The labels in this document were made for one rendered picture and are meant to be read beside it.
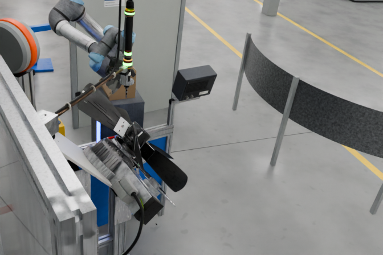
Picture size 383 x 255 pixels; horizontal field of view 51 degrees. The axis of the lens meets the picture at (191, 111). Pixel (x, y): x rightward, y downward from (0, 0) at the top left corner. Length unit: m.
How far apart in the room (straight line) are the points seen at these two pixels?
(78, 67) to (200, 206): 1.72
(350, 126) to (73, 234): 3.23
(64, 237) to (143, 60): 3.85
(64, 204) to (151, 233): 2.76
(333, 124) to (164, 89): 1.92
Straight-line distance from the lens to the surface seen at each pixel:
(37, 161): 0.53
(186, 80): 2.62
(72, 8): 2.49
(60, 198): 0.48
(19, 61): 1.26
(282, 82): 3.79
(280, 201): 3.72
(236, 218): 3.44
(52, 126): 1.51
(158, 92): 4.55
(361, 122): 3.55
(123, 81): 1.98
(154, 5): 4.11
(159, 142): 2.86
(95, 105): 1.99
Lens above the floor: 2.37
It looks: 30 degrees down
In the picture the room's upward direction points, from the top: 8 degrees clockwise
